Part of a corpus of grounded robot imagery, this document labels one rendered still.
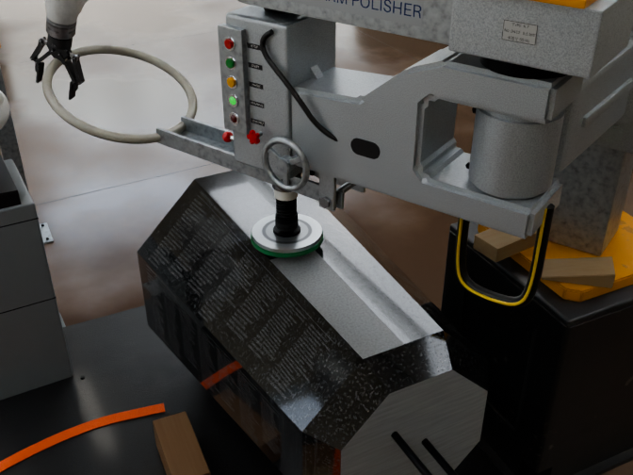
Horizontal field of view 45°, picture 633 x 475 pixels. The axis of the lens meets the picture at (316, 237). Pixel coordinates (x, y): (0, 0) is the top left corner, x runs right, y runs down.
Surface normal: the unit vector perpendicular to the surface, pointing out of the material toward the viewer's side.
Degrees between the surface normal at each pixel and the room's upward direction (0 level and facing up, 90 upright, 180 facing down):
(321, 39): 90
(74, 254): 0
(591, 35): 90
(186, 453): 0
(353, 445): 90
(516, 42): 90
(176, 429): 0
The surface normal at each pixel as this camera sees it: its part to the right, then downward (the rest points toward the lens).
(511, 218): -0.58, 0.43
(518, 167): -0.11, 0.53
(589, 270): -0.19, -0.85
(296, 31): 0.82, 0.30
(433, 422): 0.46, 0.48
